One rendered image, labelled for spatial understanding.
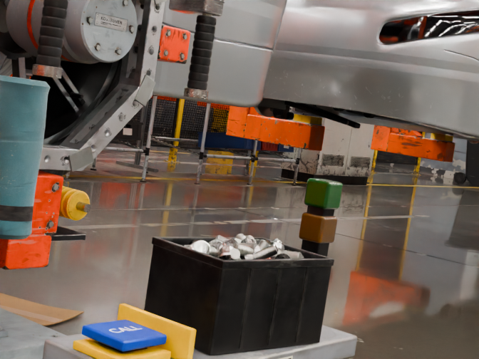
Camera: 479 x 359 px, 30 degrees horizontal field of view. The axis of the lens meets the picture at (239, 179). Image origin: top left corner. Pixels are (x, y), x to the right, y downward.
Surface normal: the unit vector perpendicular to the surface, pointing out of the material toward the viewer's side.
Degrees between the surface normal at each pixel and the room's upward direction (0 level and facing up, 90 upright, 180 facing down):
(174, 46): 90
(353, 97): 110
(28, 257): 90
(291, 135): 90
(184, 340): 90
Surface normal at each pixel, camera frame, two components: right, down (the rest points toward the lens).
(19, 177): 0.52, 0.18
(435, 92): -0.21, 0.30
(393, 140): -0.62, -0.02
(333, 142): 0.79, 0.18
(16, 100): 0.11, 0.06
